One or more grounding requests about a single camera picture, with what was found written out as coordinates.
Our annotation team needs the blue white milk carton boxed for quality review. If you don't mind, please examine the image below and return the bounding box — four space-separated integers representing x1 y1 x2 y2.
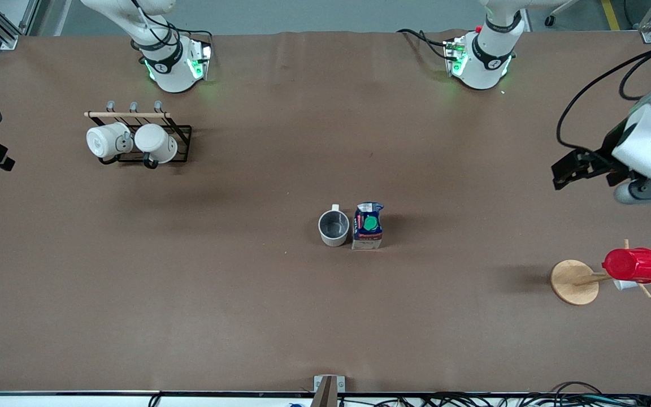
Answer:
351 201 385 251

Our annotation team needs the red plastic cup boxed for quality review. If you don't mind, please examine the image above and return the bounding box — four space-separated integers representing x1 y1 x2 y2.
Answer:
602 247 651 285

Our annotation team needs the wooden mug tree stand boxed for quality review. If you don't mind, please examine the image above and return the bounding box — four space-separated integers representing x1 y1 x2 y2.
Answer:
550 239 651 307

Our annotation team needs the white stand leg with caster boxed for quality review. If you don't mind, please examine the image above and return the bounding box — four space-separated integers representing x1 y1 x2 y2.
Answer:
544 0 581 28

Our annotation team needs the brown table cover sheet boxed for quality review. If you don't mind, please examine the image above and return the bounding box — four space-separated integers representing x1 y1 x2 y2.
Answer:
0 29 651 394

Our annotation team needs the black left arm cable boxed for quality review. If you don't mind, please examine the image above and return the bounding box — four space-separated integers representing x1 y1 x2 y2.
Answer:
555 47 651 152

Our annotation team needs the white mug with black handle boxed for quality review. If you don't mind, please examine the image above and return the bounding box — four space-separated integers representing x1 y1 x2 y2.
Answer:
134 123 179 169

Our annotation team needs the black wire mug rack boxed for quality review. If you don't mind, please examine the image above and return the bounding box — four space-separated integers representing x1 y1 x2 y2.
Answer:
84 100 193 170

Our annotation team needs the black base power cable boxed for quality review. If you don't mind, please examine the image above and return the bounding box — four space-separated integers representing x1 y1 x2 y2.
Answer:
397 28 452 60

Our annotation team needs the black cable bundle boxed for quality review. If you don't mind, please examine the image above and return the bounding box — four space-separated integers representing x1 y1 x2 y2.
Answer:
334 381 651 407

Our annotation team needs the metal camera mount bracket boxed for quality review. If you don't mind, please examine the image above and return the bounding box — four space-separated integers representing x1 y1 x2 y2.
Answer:
309 374 346 407

